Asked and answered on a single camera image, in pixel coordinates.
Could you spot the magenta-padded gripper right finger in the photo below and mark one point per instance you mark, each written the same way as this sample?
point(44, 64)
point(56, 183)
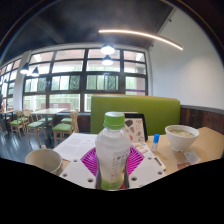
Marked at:
point(146, 170)

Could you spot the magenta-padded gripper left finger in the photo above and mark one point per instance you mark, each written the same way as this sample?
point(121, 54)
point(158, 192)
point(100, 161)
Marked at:
point(79, 171)

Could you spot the clear bottle with green cap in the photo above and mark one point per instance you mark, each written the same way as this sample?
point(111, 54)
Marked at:
point(112, 153)

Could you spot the white printed paper sheet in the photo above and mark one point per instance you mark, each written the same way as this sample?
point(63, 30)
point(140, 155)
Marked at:
point(75, 145)

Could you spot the small white blue-capped bottle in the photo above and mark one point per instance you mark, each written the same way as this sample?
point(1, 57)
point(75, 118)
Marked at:
point(155, 142)

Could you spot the small reddish card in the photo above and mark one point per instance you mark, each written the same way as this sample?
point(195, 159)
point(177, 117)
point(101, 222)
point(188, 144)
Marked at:
point(183, 165)

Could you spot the beige patterned ceramic mug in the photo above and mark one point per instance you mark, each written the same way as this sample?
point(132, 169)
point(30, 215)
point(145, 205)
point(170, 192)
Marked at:
point(43, 160)

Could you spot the black-framed picture menu stand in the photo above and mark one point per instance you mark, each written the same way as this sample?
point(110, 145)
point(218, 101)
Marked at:
point(138, 128)

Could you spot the white ceramic bowl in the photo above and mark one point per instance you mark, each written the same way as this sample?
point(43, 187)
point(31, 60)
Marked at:
point(181, 140)

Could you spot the white paper receipt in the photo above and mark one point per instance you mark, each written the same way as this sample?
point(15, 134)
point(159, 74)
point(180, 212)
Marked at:
point(192, 157)

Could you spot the group of green-seated wooden chairs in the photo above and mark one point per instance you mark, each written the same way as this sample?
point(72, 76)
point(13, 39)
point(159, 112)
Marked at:
point(61, 127)

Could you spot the green upholstered bench backrest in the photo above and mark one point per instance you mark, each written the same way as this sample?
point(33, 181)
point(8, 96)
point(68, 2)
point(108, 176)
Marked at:
point(153, 111)

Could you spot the wooden dining table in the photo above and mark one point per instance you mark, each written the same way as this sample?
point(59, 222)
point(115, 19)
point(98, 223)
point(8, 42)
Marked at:
point(48, 111)

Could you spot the group of pendant ceiling lamps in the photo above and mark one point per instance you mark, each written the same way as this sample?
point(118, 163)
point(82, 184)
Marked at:
point(107, 49)

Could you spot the long linear ceiling light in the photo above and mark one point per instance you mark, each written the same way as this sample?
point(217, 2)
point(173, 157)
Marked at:
point(143, 34)

